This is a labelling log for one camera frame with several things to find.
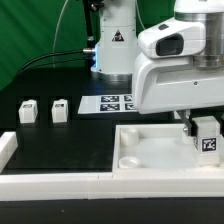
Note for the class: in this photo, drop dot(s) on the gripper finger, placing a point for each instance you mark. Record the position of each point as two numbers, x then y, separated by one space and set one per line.
190 127

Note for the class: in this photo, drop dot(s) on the white square tabletop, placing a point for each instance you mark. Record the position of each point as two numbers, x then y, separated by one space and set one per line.
156 147

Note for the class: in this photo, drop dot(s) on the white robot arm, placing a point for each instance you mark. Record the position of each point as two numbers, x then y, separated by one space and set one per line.
181 62

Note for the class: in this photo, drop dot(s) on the white sheet with tags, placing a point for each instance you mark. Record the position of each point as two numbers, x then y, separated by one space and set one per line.
106 104

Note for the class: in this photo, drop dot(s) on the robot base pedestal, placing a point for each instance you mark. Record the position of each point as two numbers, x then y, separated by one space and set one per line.
117 48

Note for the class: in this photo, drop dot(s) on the white U-shaped obstacle wall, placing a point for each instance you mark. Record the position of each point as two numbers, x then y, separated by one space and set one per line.
201 182

